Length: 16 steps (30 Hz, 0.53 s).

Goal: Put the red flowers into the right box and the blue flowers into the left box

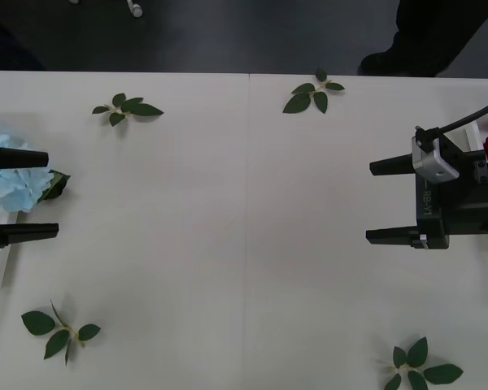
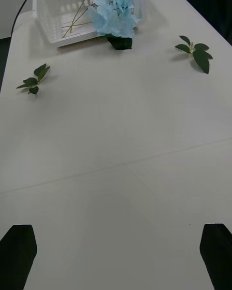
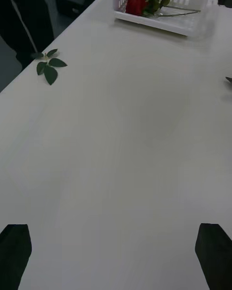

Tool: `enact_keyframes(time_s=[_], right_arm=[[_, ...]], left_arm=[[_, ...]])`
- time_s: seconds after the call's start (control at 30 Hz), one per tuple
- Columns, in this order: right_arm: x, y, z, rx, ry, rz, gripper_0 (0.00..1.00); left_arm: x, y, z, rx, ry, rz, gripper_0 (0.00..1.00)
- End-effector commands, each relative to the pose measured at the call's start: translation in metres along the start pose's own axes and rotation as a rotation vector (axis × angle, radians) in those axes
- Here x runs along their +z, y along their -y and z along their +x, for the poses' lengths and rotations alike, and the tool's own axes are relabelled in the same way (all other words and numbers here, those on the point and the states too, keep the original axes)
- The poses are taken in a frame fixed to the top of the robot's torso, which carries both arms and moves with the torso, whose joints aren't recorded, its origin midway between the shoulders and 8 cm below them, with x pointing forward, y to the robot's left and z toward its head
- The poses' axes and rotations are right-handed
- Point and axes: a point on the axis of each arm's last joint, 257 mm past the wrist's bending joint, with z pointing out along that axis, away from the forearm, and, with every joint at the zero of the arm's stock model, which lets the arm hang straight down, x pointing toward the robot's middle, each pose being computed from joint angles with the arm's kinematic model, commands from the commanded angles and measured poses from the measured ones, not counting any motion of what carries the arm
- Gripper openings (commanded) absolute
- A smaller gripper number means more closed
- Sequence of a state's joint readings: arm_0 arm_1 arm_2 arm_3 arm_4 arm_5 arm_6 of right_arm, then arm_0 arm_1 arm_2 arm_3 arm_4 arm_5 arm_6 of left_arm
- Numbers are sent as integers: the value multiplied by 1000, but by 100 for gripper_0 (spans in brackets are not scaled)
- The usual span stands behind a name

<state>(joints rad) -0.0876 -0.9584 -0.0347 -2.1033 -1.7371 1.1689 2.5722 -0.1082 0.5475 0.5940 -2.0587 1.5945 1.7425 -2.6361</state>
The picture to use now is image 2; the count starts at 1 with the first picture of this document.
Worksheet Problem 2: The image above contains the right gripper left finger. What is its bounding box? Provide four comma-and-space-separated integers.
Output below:
0, 224, 38, 290

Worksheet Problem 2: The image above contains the shallow white box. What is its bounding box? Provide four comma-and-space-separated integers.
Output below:
32, 0, 147, 48

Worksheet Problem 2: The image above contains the black cable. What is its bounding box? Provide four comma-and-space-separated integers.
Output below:
10, 0, 40, 34

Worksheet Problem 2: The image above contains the loose green leaf twig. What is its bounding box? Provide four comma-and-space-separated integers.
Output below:
174, 35, 214, 75
15, 63, 51, 95

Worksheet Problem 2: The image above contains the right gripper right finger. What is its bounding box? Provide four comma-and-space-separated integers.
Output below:
199, 223, 232, 290

